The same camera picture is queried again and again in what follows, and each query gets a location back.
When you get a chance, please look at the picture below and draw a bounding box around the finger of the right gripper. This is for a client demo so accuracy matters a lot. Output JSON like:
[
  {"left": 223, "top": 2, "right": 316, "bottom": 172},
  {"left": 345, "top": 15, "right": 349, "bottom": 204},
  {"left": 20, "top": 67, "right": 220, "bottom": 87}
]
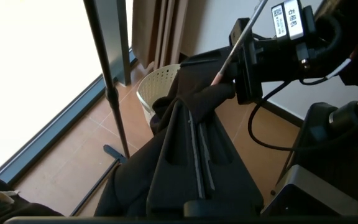
[{"left": 180, "top": 46, "right": 234, "bottom": 68}]

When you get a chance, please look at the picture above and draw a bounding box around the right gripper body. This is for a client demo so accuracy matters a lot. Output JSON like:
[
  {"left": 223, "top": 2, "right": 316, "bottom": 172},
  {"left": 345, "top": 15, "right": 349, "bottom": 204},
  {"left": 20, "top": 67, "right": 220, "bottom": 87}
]
[{"left": 227, "top": 17, "right": 326, "bottom": 106}]

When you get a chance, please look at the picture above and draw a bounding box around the pink clothes hanger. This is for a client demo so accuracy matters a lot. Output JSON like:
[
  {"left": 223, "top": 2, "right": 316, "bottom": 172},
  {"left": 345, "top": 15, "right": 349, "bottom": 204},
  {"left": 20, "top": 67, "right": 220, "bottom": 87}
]
[{"left": 210, "top": 0, "right": 269, "bottom": 86}]

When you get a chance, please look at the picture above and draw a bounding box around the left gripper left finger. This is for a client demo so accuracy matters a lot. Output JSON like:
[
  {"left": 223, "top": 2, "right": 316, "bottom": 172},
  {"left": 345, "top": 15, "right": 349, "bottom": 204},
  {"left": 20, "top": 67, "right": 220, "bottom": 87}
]
[{"left": 146, "top": 99, "right": 204, "bottom": 218}]

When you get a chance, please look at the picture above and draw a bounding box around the white laundry basket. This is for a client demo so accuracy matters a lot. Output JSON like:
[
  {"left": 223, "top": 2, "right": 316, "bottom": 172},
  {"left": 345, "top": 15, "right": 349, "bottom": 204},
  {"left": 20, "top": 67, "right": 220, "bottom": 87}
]
[{"left": 136, "top": 63, "right": 181, "bottom": 125}]

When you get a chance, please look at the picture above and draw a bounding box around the black clothes rack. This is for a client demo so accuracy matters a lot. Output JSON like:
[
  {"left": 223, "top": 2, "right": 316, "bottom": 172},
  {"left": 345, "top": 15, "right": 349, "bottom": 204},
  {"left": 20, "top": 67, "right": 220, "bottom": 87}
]
[{"left": 70, "top": 0, "right": 131, "bottom": 217}]

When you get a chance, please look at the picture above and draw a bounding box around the window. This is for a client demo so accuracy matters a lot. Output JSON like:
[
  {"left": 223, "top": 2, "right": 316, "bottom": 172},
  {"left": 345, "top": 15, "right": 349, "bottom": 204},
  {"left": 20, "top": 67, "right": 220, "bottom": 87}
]
[{"left": 0, "top": 0, "right": 138, "bottom": 186}]

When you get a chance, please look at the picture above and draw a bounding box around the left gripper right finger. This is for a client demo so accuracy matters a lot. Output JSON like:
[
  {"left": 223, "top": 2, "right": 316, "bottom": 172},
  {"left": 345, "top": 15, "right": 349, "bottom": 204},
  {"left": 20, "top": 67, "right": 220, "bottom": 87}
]
[{"left": 197, "top": 112, "right": 264, "bottom": 218}]

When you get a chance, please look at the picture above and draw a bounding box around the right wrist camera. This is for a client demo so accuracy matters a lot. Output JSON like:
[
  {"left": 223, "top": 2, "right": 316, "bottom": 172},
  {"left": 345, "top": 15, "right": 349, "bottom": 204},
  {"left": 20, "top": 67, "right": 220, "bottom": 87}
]
[{"left": 270, "top": 0, "right": 318, "bottom": 40}]

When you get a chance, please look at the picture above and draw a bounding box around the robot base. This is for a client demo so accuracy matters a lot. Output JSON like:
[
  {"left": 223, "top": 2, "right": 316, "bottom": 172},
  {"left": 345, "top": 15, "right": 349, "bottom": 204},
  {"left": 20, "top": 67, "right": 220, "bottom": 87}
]
[{"left": 261, "top": 91, "right": 358, "bottom": 218}]

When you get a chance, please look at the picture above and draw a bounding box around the black cable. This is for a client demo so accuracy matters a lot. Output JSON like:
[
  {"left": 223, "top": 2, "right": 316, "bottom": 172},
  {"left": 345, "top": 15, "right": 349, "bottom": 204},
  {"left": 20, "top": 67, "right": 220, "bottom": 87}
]
[{"left": 247, "top": 80, "right": 358, "bottom": 153}]

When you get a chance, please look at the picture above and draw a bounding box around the brown curtain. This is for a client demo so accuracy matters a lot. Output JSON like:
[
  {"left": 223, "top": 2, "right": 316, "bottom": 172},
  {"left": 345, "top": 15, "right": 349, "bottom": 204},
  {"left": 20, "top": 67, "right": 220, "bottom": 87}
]
[{"left": 131, "top": 0, "right": 189, "bottom": 71}]

